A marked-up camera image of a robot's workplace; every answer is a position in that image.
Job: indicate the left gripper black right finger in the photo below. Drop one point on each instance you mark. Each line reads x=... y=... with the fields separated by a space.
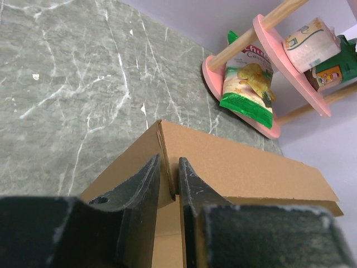
x=218 y=233

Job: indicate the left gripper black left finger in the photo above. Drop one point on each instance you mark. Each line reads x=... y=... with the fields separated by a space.
x=115 y=229

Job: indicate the brown cardboard box sheet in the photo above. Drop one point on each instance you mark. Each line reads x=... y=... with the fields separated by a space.
x=240 y=173

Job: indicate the green chips bag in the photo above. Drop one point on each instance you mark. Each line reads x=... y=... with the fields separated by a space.
x=247 y=85

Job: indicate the pink three-tier shelf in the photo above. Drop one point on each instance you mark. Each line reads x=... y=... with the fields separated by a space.
x=213 y=69

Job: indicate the green orange package middle shelf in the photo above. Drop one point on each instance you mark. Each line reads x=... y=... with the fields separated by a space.
x=337 y=69

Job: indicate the white cup middle shelf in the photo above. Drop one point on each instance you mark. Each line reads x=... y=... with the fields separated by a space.
x=311 y=45

